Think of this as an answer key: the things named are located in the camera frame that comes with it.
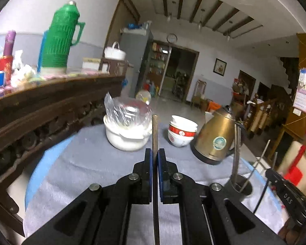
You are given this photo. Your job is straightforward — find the carved dark wooden sideboard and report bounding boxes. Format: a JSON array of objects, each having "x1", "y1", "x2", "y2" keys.
[{"x1": 0, "y1": 73, "x2": 125, "y2": 236}]

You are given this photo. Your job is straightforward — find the white bucket with handle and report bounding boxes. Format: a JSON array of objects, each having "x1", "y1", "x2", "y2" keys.
[{"x1": 104, "y1": 41, "x2": 126, "y2": 60}]

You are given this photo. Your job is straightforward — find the grey refrigerator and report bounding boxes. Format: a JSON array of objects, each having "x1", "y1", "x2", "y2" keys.
[{"x1": 120, "y1": 28, "x2": 153, "y2": 100}]

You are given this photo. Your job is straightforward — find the grey metal chopstick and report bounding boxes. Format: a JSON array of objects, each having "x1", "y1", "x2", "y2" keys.
[
  {"x1": 254, "y1": 152, "x2": 278, "y2": 213},
  {"x1": 239, "y1": 140, "x2": 271, "y2": 193},
  {"x1": 237, "y1": 126, "x2": 243, "y2": 159},
  {"x1": 232, "y1": 125, "x2": 239, "y2": 185}
]

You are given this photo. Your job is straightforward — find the grey tablecloth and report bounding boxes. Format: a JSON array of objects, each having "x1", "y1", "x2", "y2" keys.
[{"x1": 23, "y1": 125, "x2": 288, "y2": 245}]

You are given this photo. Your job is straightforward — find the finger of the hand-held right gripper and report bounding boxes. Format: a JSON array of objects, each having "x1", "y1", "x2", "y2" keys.
[{"x1": 266, "y1": 168, "x2": 286, "y2": 192}]

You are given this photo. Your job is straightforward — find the brown wooden chopstick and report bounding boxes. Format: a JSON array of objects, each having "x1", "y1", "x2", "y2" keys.
[{"x1": 152, "y1": 115, "x2": 161, "y2": 245}]

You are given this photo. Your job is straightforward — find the wooden display shelf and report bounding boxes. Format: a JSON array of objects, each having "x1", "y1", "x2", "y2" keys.
[{"x1": 143, "y1": 42, "x2": 172, "y2": 98}]

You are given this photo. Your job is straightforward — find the brown wooden door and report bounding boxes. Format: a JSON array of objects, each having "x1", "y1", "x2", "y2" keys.
[{"x1": 104, "y1": 0, "x2": 141, "y2": 54}]

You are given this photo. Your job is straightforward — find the translucent round ball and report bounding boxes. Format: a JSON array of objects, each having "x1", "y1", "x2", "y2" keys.
[{"x1": 136, "y1": 90, "x2": 152, "y2": 105}]

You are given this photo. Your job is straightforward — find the grey metal chopstick holder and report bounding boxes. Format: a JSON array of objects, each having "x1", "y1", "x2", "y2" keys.
[{"x1": 224, "y1": 174, "x2": 253, "y2": 205}]

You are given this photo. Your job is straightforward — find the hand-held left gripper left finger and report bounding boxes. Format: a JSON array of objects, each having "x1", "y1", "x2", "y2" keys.
[{"x1": 22, "y1": 148, "x2": 153, "y2": 245}]

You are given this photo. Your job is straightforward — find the orange boxes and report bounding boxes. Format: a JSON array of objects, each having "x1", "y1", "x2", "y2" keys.
[{"x1": 205, "y1": 101, "x2": 222, "y2": 113}]

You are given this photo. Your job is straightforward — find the dark wooden chair frame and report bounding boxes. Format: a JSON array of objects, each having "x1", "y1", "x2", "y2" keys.
[{"x1": 99, "y1": 57, "x2": 134, "y2": 76}]

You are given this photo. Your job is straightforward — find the blue table cover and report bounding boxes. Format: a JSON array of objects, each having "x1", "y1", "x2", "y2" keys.
[{"x1": 25, "y1": 135, "x2": 75, "y2": 210}]

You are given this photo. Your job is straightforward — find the green thermos flask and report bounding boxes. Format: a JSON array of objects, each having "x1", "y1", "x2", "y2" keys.
[{"x1": 38, "y1": 1, "x2": 86, "y2": 74}]

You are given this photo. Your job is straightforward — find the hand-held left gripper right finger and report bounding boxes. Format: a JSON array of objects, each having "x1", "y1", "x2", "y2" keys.
[{"x1": 157, "y1": 148, "x2": 294, "y2": 245}]

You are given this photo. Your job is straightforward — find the white crumpled plastic bags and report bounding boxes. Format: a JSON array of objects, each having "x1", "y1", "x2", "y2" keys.
[{"x1": 11, "y1": 50, "x2": 37, "y2": 82}]

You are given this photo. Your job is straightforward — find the wooden chair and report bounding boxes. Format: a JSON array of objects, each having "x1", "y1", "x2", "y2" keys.
[{"x1": 191, "y1": 80, "x2": 207, "y2": 108}]

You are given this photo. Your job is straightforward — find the clear plastic bag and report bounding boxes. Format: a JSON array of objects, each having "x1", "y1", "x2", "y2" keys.
[{"x1": 104, "y1": 93, "x2": 153, "y2": 131}]

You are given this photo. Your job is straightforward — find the beige chair back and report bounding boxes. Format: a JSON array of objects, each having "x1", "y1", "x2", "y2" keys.
[{"x1": 277, "y1": 140, "x2": 306, "y2": 182}]

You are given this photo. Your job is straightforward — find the blue plastic bottles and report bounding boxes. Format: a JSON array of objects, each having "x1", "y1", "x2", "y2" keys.
[{"x1": 144, "y1": 80, "x2": 160, "y2": 97}]

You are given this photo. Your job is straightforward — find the gold electric kettle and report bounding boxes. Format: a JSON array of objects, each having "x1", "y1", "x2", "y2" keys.
[{"x1": 190, "y1": 105, "x2": 246, "y2": 165}]

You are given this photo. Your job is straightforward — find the white ceramic pot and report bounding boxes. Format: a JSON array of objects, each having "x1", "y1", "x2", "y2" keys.
[{"x1": 103, "y1": 115, "x2": 153, "y2": 151}]

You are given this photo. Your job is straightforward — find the red box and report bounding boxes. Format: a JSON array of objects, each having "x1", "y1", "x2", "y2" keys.
[{"x1": 0, "y1": 55, "x2": 14, "y2": 82}]

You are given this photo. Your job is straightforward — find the wall calendar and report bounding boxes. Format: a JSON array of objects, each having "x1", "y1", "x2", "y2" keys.
[{"x1": 292, "y1": 68, "x2": 306, "y2": 113}]

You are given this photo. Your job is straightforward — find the beige box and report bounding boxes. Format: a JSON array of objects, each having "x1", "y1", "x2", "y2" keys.
[{"x1": 82, "y1": 57, "x2": 102, "y2": 70}]

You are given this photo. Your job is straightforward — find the white red-banded bowl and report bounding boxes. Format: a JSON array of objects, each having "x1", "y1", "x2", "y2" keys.
[
  {"x1": 167, "y1": 130, "x2": 194, "y2": 147},
  {"x1": 169, "y1": 115, "x2": 198, "y2": 129},
  {"x1": 168, "y1": 124, "x2": 196, "y2": 138}
]

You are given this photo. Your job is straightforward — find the purple bottle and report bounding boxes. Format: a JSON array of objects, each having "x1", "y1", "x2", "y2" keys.
[{"x1": 3, "y1": 30, "x2": 16, "y2": 57}]

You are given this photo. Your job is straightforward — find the framed wall picture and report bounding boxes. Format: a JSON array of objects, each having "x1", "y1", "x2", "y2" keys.
[{"x1": 213, "y1": 58, "x2": 227, "y2": 76}]

